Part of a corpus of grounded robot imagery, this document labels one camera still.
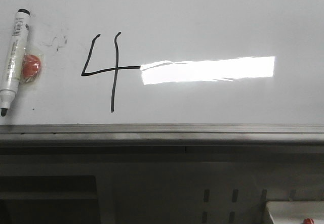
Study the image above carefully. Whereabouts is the red round magnet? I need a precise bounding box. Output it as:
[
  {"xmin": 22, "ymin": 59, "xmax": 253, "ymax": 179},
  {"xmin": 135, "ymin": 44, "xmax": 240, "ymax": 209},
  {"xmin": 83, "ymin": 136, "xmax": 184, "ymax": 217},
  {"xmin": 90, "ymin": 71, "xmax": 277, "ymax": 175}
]
[{"xmin": 22, "ymin": 55, "xmax": 41, "ymax": 79}]

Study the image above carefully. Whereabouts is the white black whiteboard marker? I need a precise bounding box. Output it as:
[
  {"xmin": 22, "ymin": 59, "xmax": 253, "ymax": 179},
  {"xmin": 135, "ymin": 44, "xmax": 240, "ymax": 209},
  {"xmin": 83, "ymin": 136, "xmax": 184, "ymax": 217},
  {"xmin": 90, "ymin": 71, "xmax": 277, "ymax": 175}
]
[{"xmin": 1, "ymin": 9, "xmax": 30, "ymax": 117}]

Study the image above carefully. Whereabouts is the white whiteboard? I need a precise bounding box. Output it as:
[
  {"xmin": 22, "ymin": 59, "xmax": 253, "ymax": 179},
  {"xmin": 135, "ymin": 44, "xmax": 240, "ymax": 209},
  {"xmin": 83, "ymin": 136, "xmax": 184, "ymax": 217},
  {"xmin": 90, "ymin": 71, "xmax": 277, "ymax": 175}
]
[{"xmin": 1, "ymin": 0, "xmax": 323, "ymax": 125}]

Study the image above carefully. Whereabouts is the white slotted metal panel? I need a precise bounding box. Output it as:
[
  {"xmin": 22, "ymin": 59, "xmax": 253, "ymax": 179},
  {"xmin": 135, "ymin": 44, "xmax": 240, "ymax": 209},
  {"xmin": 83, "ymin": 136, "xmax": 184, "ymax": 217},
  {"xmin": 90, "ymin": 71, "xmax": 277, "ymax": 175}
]
[{"xmin": 96, "ymin": 162, "xmax": 323, "ymax": 223}]

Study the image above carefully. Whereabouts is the small red object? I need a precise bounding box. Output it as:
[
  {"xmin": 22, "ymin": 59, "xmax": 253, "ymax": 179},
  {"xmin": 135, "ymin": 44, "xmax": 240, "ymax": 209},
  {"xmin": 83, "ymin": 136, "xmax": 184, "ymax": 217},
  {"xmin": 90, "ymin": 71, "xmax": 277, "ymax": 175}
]
[{"xmin": 303, "ymin": 218, "xmax": 314, "ymax": 224}]

